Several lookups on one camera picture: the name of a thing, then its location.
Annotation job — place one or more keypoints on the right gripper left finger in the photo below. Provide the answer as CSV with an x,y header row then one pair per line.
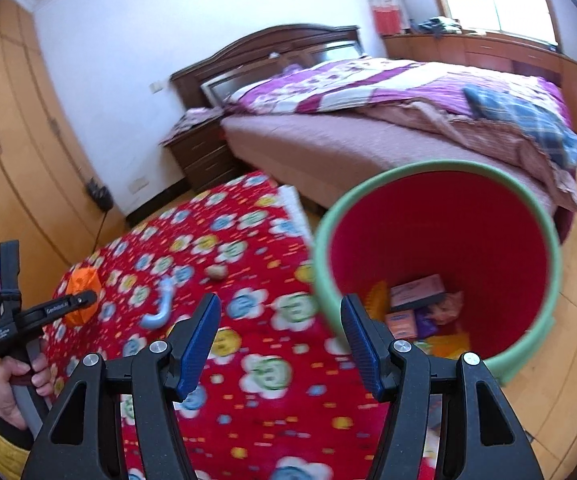
x,y
81,436

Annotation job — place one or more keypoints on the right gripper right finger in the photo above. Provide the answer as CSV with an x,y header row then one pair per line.
x,y
481,437

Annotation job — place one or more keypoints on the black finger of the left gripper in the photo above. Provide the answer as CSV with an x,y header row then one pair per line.
x,y
50,311

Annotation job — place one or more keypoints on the orange cardboard box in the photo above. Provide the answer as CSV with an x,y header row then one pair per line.
x,y
402,324

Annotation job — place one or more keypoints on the yellow sleeve forearm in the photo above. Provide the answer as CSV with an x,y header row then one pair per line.
x,y
15,446

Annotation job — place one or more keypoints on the red green trash bin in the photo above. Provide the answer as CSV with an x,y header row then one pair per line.
x,y
479,229

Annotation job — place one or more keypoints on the blue curved plastic piece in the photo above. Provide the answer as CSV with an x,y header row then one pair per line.
x,y
157,320

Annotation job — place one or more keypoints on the purple snack wrapper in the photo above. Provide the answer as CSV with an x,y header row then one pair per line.
x,y
426,325

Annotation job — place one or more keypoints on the wooden wardrobe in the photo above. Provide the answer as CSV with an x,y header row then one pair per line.
x,y
44,174

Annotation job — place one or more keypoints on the black charger on wardrobe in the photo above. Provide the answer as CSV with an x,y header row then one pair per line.
x,y
101,195

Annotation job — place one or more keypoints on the pink cardboard box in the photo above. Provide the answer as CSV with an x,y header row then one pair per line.
x,y
417,294

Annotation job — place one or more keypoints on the yellow foam fruit net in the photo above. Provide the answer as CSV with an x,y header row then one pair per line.
x,y
378,301

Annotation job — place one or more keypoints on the peanut shell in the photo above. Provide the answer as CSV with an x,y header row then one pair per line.
x,y
217,272

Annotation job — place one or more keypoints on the red smiley flower blanket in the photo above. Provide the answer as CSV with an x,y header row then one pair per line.
x,y
279,397

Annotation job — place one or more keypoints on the dark wooden nightstand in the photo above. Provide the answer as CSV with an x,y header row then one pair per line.
x,y
203,155

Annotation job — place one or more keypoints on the clothes on nightstand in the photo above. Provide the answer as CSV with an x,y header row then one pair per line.
x,y
192,118

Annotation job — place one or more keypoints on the blue plaid cloth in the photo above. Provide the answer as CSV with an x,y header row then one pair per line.
x,y
556,139

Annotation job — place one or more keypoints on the dark wooden bed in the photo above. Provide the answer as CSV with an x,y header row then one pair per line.
x,y
324,155

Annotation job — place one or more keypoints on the wooden window cabinet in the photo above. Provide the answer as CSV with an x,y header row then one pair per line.
x,y
494,52

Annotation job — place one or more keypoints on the purple floral quilt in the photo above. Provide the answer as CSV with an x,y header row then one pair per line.
x,y
359,82

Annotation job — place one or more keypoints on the clothes pile on cabinet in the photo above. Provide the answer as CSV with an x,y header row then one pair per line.
x,y
440,26

